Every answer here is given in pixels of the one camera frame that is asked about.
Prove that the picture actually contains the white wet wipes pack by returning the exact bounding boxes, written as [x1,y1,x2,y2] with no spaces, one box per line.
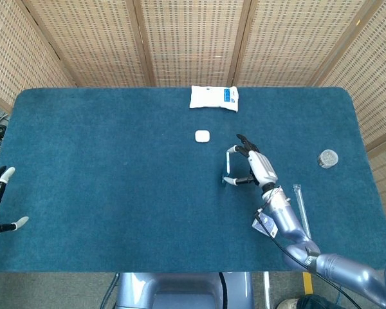
[188,85,239,113]

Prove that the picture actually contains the dark green trouser leg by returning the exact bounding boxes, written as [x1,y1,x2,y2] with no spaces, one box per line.
[298,294,345,309]

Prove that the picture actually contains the blue velvet table cloth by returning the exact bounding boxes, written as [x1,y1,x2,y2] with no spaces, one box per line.
[0,86,386,274]

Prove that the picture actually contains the yellow floor strip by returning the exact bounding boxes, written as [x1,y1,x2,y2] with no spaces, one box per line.
[302,272,314,295]

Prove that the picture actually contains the white table leg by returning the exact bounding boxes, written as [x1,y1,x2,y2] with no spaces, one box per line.
[262,272,271,309]

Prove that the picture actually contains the black smartphone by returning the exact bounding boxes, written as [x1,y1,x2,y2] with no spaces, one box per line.
[221,151,233,187]

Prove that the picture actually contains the woven bamboo folding screen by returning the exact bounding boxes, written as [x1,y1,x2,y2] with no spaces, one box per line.
[0,0,386,239]

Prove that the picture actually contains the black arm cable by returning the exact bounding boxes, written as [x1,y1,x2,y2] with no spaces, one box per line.
[257,209,363,309]

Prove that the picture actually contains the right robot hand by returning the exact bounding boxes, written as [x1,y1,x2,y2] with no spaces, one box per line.
[223,134,279,191]

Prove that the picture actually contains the blue white tissue pack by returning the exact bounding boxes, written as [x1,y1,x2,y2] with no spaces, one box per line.
[251,211,279,238]

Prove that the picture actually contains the beige shoe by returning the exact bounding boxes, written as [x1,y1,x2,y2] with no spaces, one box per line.
[275,297,305,309]

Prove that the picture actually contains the silver blue robot torso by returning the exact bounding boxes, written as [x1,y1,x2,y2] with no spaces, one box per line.
[115,272,255,309]

